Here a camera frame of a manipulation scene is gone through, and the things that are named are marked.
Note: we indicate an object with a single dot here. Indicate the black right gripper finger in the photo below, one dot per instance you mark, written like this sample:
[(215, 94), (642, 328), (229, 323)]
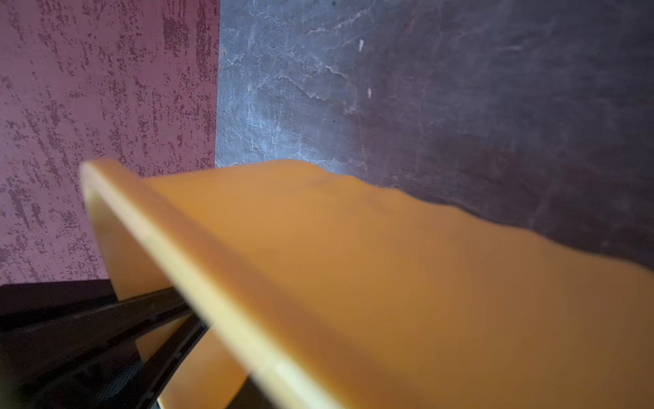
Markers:
[(44, 351)]

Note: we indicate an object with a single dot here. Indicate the yellow plastic storage box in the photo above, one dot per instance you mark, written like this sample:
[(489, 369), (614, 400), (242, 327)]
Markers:
[(327, 292)]

